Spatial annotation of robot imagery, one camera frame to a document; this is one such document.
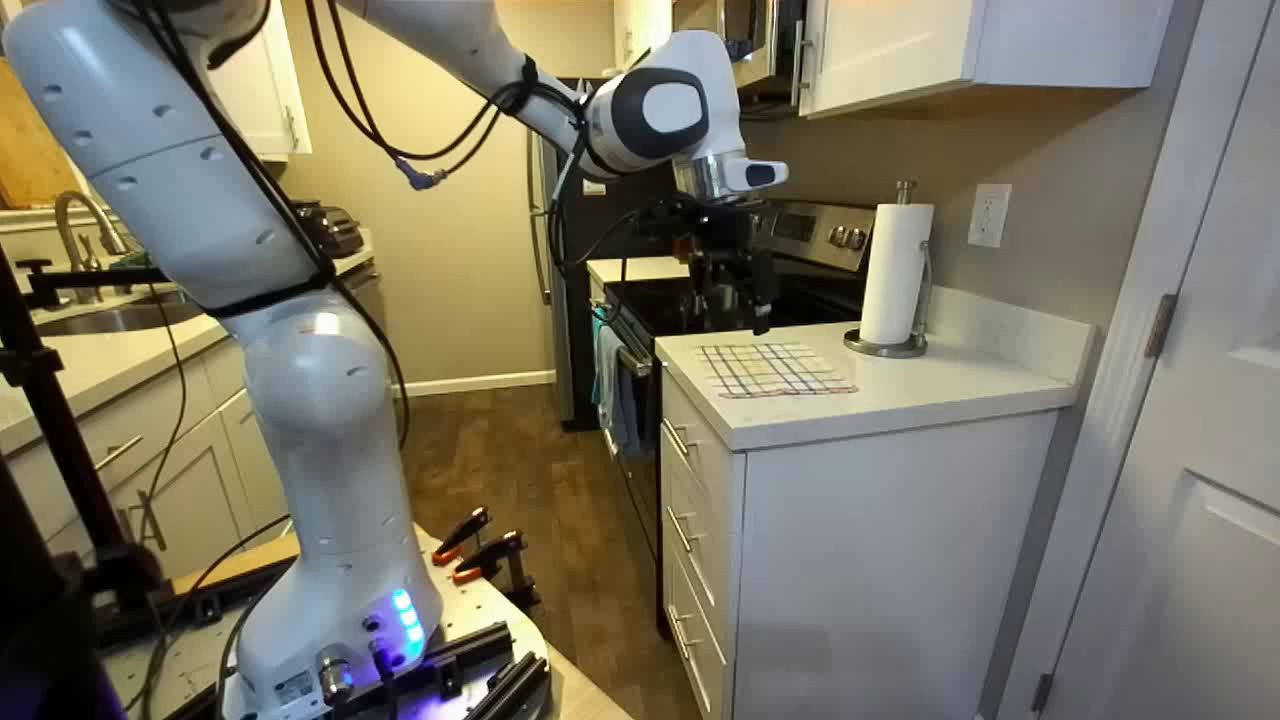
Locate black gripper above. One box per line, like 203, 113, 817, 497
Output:
674, 195, 784, 339

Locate white cutlery drawer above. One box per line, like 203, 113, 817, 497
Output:
660, 376, 747, 535

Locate white drawer with recessed panel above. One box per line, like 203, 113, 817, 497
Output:
660, 553, 741, 720
660, 458, 742, 633

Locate white drawer cabinet with countertop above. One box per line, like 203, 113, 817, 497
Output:
653, 283, 1098, 720

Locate checkered white mat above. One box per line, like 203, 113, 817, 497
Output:
694, 338, 858, 406

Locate stainless steel electric stove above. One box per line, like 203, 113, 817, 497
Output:
589, 195, 885, 543

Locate blue towel with white stripe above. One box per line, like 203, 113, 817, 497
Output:
589, 317, 622, 424

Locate grey towel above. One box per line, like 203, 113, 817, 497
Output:
606, 347, 649, 464

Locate metal paper towel holder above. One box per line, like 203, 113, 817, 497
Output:
840, 178, 935, 366

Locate white paper towel roll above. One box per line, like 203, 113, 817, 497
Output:
856, 199, 940, 351

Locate stainless steel refrigerator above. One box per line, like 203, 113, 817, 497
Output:
522, 125, 606, 437

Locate dark over-range microwave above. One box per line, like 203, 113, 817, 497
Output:
670, 0, 812, 113

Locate black countertop appliance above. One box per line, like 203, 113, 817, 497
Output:
286, 195, 366, 266

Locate black aluminium mounting rails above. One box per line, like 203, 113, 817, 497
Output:
324, 619, 561, 720

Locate white panel door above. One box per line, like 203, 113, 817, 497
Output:
993, 0, 1280, 720

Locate white base cabinets with sink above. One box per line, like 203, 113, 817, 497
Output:
0, 237, 391, 598

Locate steel kitchen sink basin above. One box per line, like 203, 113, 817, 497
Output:
28, 289, 206, 339

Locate curved metal sink faucet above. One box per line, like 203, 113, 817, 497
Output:
49, 188, 139, 280

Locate white wall outlet plate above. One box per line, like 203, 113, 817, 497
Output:
965, 179, 1014, 258

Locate black clamp with orange handle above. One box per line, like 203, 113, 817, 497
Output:
448, 529, 541, 614
422, 503, 496, 573

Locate white wall cabinet beside window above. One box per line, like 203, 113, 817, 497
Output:
199, 0, 318, 170

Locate black camera stand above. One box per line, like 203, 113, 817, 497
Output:
0, 247, 180, 653

